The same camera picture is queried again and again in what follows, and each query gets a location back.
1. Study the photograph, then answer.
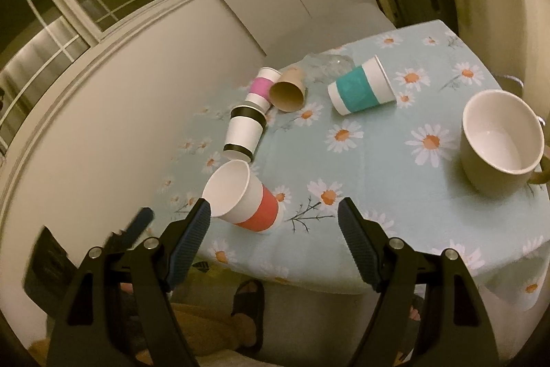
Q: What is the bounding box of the red band paper cup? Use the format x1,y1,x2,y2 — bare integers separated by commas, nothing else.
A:
201,159,281,232

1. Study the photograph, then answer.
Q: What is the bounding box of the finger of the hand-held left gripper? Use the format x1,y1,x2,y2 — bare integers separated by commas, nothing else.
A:
104,207,155,252

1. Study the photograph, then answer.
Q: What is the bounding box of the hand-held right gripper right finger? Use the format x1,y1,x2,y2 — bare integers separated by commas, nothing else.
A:
337,197,501,367

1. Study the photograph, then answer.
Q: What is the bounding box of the pink band paper cup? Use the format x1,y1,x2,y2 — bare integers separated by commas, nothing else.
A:
245,66,282,112

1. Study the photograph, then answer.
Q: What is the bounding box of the brown paper cup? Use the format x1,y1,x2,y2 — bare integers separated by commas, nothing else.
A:
268,66,308,111

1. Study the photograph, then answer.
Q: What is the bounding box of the daisy print blue tablecloth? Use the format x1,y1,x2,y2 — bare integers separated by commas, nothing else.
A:
157,20,550,312

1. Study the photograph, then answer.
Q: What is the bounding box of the black striped white paper cup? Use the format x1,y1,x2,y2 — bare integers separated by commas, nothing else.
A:
222,105,267,161

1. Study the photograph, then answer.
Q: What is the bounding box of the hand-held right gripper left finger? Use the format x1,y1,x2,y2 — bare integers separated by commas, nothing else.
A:
47,198,212,367

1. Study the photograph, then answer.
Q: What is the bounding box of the black slipper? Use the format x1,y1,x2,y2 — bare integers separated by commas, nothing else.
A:
230,279,265,355

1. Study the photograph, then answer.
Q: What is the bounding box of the cream ceramic mug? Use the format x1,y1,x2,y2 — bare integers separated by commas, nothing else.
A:
461,89,550,194

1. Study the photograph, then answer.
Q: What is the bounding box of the teal band paper cup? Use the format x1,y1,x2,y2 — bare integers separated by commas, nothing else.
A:
327,55,397,116

